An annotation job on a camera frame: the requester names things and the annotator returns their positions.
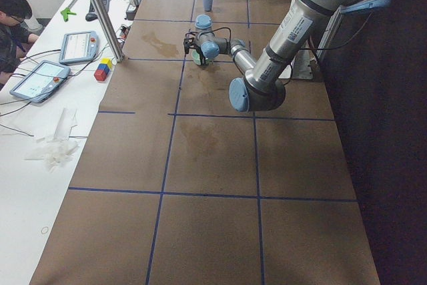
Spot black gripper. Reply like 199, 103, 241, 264
183, 33, 200, 52

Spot green plastic tool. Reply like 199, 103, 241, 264
61, 7, 76, 22

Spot near teach pendant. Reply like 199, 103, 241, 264
9, 60, 71, 103

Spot blue plastic cup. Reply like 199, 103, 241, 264
202, 0, 213, 12

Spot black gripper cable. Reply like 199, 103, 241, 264
185, 27, 233, 44

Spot blue block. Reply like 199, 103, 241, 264
97, 63, 110, 74

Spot aluminium frame post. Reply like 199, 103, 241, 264
90, 0, 124, 63

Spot crumpled white tissues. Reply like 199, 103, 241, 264
24, 107, 79, 172

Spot yellow block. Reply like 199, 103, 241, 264
100, 58, 113, 69

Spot teach pendant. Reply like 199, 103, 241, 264
59, 31, 98, 65
9, 60, 71, 103

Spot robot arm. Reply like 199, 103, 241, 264
183, 0, 391, 112

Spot black computer mouse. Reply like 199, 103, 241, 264
85, 12, 97, 22

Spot red block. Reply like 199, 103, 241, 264
93, 69, 107, 81

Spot seated person in black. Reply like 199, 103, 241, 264
1, 0, 39, 88

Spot green ceramic bowl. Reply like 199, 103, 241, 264
191, 50, 212, 66

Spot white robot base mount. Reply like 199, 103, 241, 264
279, 49, 314, 80

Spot far teach pendant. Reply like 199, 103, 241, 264
59, 31, 98, 65

